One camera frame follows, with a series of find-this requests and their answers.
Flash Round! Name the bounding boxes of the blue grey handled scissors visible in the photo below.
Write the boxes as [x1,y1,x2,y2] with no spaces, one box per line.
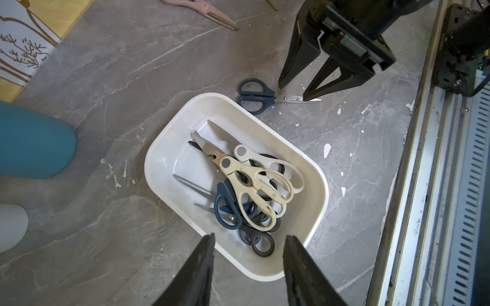
[195,203,281,232]

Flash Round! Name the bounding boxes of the white handled scissors front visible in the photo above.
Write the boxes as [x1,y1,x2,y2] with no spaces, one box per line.
[207,120,305,195]

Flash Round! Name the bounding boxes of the dark teal scissors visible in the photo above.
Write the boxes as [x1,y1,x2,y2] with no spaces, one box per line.
[237,78,322,116]

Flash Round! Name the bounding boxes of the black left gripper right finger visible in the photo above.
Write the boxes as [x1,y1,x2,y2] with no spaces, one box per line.
[283,235,346,305]

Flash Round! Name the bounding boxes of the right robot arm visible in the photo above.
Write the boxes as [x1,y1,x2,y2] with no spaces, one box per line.
[278,0,428,101]

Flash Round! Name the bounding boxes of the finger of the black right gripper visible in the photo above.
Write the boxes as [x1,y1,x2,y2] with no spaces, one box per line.
[303,56,373,101]
[278,19,322,89]

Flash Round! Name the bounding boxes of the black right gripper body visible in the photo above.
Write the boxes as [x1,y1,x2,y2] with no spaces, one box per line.
[296,1,396,70]

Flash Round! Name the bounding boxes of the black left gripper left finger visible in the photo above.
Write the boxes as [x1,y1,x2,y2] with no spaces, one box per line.
[153,233,215,305]

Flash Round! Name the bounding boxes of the pink scissors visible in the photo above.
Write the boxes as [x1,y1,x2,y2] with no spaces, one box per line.
[161,0,239,31]

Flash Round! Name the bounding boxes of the small teal scissors front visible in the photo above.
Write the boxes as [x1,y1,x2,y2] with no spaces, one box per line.
[173,174,243,230]

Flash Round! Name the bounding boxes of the black scissors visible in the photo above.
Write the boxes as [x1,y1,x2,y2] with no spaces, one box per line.
[210,163,275,257]

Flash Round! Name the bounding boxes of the cream white kitchen scissors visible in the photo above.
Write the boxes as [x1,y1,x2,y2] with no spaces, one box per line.
[191,131,294,232]

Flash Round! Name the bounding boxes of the teal cylindrical vase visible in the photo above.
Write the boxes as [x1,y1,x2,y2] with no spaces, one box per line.
[1,101,77,179]

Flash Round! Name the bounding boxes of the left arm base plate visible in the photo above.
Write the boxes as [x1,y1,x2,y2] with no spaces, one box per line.
[432,4,489,98]

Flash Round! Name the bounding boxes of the white plastic storage box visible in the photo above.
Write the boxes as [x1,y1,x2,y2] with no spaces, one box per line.
[144,93,329,282]

